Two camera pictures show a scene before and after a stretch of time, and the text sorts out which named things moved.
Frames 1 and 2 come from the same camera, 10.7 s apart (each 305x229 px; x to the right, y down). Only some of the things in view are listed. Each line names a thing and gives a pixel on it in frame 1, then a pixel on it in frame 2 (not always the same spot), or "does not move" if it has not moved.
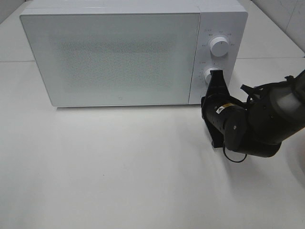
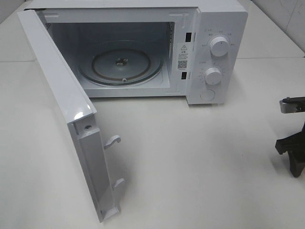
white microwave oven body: x=108 y=53 does not move
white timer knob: x=208 y=75 does not move
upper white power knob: x=219 y=46 does not move
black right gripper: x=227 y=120 -> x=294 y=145
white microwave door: x=115 y=59 -> x=90 y=146
